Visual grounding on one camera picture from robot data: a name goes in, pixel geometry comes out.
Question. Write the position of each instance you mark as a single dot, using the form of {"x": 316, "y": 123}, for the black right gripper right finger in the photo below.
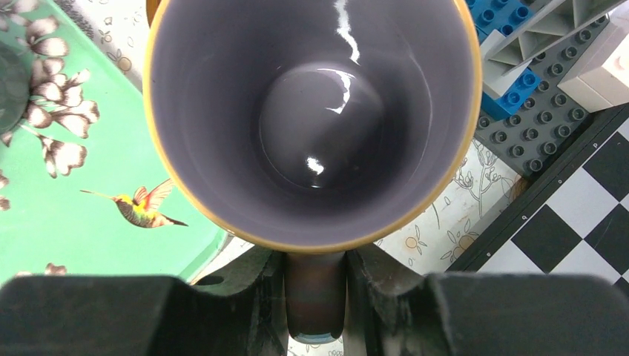
{"x": 391, "y": 310}

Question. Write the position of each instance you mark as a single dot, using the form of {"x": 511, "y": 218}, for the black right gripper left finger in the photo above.
{"x": 239, "y": 312}

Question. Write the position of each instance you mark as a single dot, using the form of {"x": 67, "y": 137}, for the pink iridescent mug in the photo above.
{"x": 312, "y": 127}

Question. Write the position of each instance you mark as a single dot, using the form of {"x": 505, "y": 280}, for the floral tablecloth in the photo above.
{"x": 432, "y": 242}

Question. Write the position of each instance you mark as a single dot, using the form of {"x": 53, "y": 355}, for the green floral tray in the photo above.
{"x": 77, "y": 156}

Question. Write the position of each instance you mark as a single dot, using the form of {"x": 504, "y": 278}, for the black white chessboard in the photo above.
{"x": 573, "y": 219}

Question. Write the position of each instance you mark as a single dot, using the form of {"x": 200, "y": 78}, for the grey toy brick baseplate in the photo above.
{"x": 531, "y": 139}

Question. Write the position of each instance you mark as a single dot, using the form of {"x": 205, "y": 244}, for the dark green mug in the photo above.
{"x": 15, "y": 87}

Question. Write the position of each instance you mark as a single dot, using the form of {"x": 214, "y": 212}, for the grey toy brick piece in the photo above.
{"x": 506, "y": 56}

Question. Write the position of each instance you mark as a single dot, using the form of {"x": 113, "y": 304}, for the blue toy brick block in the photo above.
{"x": 501, "y": 29}

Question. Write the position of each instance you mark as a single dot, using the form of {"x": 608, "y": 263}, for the white toy brick block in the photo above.
{"x": 599, "y": 79}

